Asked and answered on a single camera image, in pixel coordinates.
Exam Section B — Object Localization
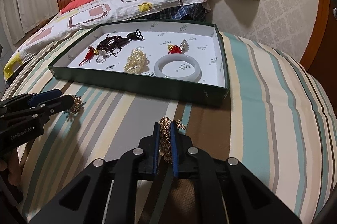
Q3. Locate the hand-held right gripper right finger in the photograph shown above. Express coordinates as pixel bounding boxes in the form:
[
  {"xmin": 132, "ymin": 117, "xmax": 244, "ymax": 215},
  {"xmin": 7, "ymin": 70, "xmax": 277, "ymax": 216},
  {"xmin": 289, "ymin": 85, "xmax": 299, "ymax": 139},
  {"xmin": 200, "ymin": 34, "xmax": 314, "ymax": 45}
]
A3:
[{"xmin": 170, "ymin": 120, "xmax": 303, "ymax": 224}]

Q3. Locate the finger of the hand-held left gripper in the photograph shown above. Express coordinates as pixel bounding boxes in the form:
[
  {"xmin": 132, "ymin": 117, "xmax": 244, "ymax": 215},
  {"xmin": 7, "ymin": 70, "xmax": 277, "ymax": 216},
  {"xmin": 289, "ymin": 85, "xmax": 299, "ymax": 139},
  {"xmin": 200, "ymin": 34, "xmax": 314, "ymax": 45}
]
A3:
[
  {"xmin": 0, "ymin": 89, "xmax": 63, "ymax": 115},
  {"xmin": 0, "ymin": 95, "xmax": 74, "ymax": 133}
]

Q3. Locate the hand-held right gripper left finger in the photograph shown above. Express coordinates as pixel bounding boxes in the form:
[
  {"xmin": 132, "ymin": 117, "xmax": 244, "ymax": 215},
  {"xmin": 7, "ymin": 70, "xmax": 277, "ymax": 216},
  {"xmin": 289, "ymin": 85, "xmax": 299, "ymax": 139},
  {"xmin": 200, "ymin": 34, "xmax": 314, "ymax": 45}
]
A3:
[{"xmin": 28, "ymin": 123, "xmax": 161, "ymax": 224}]

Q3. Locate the rose gold chain bracelet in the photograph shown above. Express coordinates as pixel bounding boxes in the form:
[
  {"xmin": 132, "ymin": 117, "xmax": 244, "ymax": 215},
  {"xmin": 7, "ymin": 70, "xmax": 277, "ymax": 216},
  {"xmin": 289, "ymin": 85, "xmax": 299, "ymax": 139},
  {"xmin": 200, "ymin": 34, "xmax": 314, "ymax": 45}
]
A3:
[{"xmin": 158, "ymin": 116, "xmax": 188, "ymax": 164}]

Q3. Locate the green shallow cardboard box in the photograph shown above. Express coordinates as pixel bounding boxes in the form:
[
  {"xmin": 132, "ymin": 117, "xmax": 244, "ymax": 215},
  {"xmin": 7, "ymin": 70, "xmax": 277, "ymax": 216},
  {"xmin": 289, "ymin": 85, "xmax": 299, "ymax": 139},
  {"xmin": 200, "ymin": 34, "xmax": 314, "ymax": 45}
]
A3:
[{"xmin": 48, "ymin": 19, "xmax": 230, "ymax": 109}]

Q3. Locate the dark red bead bracelet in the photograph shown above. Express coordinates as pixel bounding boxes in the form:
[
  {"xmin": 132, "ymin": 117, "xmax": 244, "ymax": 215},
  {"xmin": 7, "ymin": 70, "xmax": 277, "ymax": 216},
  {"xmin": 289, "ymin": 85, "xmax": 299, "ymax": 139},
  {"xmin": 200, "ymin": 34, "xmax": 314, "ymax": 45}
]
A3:
[{"xmin": 96, "ymin": 34, "xmax": 130, "ymax": 54}]

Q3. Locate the white pearl necklace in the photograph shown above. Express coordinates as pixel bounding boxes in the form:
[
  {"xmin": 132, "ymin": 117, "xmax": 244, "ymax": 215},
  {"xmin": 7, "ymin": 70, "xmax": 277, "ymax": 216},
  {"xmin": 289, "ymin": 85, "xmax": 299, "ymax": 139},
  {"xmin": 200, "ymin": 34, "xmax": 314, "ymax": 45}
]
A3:
[{"xmin": 124, "ymin": 49, "xmax": 148, "ymax": 73}]

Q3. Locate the red knot charm gold pendant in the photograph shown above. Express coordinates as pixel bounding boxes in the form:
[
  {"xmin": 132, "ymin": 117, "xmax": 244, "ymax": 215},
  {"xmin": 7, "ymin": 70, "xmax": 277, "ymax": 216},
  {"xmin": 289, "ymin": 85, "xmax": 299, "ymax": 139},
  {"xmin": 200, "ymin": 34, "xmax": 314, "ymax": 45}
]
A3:
[{"xmin": 167, "ymin": 43, "xmax": 183, "ymax": 55}]

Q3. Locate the black knotted cord bracelet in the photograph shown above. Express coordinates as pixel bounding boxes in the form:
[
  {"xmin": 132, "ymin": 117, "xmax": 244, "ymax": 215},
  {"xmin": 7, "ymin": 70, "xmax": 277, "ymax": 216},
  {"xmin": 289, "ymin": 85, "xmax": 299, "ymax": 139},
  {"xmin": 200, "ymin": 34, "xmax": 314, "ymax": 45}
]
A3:
[{"xmin": 126, "ymin": 29, "xmax": 144, "ymax": 42}]

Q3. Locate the person's left hand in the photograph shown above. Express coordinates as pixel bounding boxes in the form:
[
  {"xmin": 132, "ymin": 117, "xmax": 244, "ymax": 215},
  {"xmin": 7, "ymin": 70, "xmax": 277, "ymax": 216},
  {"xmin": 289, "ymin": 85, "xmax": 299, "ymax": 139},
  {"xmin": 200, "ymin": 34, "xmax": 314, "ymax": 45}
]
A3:
[{"xmin": 0, "ymin": 148, "xmax": 24, "ymax": 201}]

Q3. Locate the red tassel charm gold bead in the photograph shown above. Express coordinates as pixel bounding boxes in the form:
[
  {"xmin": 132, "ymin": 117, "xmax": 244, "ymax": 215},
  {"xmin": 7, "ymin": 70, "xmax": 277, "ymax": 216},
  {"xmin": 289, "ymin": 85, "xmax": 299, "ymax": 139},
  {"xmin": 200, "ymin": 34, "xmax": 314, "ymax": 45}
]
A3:
[{"xmin": 80, "ymin": 46, "xmax": 104, "ymax": 67}]

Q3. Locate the white jade bangle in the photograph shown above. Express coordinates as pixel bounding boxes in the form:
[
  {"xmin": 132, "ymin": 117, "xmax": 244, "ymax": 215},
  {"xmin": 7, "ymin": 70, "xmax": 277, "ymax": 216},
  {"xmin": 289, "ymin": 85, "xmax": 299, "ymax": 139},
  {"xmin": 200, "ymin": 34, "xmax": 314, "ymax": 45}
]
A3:
[{"xmin": 154, "ymin": 54, "xmax": 203, "ymax": 82}]

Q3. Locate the striped bed sheet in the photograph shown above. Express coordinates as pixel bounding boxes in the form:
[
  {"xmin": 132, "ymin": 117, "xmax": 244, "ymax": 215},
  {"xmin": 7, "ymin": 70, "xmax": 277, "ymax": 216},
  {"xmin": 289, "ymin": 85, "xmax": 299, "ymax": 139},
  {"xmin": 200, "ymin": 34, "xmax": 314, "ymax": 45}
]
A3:
[{"xmin": 0, "ymin": 27, "xmax": 337, "ymax": 224}]

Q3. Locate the white pleated curtain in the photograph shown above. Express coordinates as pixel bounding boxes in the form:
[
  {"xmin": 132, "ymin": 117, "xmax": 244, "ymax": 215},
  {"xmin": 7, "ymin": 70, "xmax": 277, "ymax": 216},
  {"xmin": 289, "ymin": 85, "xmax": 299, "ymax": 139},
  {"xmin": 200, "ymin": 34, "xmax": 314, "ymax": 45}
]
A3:
[{"xmin": 0, "ymin": 0, "xmax": 60, "ymax": 45}]

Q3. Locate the red pillow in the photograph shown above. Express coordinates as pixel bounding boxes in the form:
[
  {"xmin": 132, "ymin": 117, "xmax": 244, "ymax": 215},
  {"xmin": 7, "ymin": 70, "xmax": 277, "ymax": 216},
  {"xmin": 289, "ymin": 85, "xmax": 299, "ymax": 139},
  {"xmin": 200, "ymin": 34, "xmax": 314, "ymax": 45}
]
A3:
[{"xmin": 60, "ymin": 0, "xmax": 111, "ymax": 14}]

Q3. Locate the white patterned quilt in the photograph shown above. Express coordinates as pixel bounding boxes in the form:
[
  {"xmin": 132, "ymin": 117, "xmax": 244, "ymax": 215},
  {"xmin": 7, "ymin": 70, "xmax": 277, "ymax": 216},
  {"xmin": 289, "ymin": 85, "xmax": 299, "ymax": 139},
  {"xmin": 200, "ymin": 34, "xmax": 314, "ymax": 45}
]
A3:
[{"xmin": 3, "ymin": 0, "xmax": 211, "ymax": 85}]

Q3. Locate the blue plaid cloth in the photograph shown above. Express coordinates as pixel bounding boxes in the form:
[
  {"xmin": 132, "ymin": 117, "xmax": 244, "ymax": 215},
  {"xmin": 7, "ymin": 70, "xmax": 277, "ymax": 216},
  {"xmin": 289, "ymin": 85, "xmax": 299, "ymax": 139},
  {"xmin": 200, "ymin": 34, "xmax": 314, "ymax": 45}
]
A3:
[{"xmin": 147, "ymin": 1, "xmax": 211, "ymax": 21}]

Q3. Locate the brown wooden wardrobe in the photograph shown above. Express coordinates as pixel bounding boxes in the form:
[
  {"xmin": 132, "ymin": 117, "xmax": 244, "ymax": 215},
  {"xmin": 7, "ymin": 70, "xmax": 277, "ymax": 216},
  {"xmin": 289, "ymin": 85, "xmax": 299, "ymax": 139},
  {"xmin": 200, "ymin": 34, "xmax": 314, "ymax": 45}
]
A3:
[{"xmin": 300, "ymin": 0, "xmax": 337, "ymax": 109}]

